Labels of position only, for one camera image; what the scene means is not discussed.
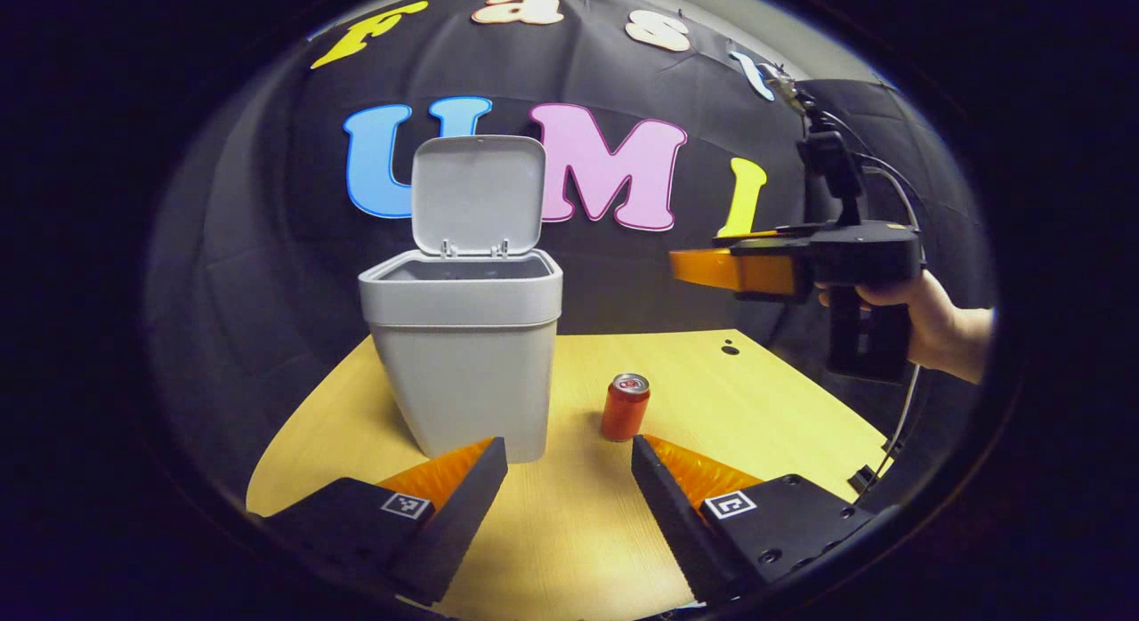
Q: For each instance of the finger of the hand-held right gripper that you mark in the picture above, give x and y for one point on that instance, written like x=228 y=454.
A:
x=783 y=233
x=756 y=274

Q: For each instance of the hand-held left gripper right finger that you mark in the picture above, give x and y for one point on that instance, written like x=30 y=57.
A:
x=667 y=514

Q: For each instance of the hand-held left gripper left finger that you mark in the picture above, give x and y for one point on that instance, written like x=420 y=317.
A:
x=458 y=528

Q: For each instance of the red pop can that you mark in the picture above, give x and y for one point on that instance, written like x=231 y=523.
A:
x=625 y=412

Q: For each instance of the grey desktop garbage bin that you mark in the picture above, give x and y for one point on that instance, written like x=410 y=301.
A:
x=463 y=381

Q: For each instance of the wooden desktop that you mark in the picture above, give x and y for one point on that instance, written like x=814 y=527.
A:
x=569 y=532

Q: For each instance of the black backdrop cloth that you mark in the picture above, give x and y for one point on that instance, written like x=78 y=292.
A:
x=623 y=274

